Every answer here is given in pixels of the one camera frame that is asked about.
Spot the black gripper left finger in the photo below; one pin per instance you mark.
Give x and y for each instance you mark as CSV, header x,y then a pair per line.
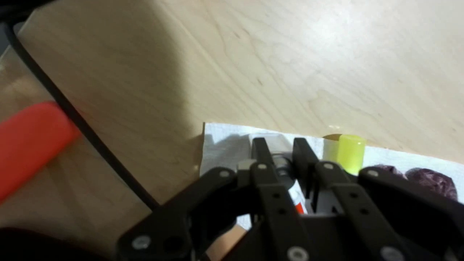
x,y
276,211

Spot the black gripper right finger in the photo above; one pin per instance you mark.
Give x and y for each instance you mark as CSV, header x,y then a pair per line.
x,y
367,211

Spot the small yellow block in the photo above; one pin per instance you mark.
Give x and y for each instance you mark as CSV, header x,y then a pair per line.
x,y
345,152

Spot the maroon scrunchie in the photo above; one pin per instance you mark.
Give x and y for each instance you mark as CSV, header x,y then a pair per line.
x,y
432,179

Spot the white paper sheet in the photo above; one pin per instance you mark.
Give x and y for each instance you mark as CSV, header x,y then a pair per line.
x,y
227,145

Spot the red plastic object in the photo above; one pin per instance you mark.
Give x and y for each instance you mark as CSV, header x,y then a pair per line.
x,y
29,145

